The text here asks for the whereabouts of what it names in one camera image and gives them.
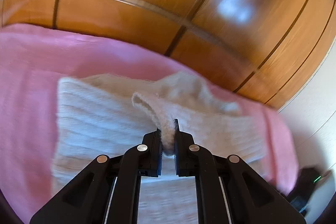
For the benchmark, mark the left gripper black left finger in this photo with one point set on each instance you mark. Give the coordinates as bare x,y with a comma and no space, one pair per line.
107,189

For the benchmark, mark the wooden panelled headboard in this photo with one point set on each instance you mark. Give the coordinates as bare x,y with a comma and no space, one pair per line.
265,50

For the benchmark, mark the cream knitted sweater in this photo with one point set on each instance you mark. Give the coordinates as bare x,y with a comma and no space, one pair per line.
107,114

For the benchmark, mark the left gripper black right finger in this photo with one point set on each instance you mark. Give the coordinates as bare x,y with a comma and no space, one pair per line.
228,190

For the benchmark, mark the pink bedspread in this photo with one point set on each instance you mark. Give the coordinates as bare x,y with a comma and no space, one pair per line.
33,59

